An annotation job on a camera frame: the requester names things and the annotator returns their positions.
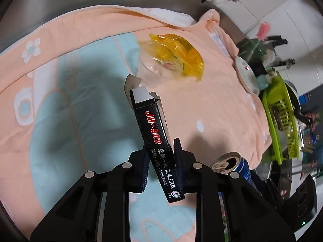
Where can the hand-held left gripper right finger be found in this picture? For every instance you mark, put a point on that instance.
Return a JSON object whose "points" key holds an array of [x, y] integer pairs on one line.
{"points": [[176, 163]]}

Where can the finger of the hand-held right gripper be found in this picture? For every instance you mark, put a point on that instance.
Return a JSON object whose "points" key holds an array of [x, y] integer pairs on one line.
{"points": [[267, 189]]}

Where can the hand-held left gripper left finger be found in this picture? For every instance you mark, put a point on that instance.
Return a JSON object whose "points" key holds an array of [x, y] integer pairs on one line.
{"points": [[145, 171]]}

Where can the blue drink can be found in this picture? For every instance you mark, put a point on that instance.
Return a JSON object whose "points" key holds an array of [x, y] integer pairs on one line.
{"points": [[242, 167]]}

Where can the black cardboard box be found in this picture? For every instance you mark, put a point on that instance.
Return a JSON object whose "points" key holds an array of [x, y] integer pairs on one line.
{"points": [[154, 128]]}

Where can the green plastic dish rack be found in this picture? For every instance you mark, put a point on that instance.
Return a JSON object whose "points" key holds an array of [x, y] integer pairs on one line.
{"points": [[285, 131]]}

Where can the peach printed towel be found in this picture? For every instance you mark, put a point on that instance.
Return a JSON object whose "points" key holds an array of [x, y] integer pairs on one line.
{"points": [[88, 93]]}

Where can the teal cup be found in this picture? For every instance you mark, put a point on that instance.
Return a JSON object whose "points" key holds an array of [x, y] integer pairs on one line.
{"points": [[264, 81]]}

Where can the clear cup with yellow film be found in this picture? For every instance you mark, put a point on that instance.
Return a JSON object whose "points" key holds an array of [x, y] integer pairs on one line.
{"points": [[186, 55]]}

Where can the white plate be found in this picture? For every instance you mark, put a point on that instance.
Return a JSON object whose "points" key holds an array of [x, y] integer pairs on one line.
{"points": [[246, 75]]}

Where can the pink brush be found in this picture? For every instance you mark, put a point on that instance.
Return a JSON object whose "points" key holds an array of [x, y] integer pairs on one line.
{"points": [[263, 30]]}

